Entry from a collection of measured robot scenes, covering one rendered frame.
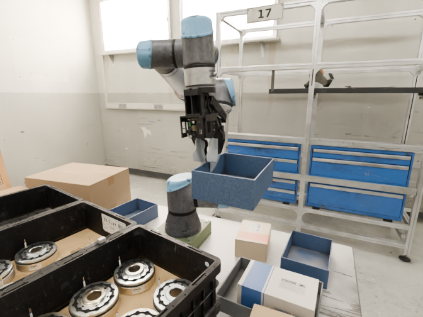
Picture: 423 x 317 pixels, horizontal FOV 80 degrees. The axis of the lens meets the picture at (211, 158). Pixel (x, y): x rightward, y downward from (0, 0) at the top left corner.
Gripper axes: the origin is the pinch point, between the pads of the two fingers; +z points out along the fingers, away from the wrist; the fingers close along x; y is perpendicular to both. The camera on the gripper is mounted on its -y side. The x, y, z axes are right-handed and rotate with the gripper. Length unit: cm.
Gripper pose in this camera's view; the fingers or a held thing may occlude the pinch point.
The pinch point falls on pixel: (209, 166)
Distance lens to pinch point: 67.3
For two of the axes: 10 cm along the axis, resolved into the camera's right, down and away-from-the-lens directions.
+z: 0.6, 9.7, 2.2
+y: -4.4, 2.2, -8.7
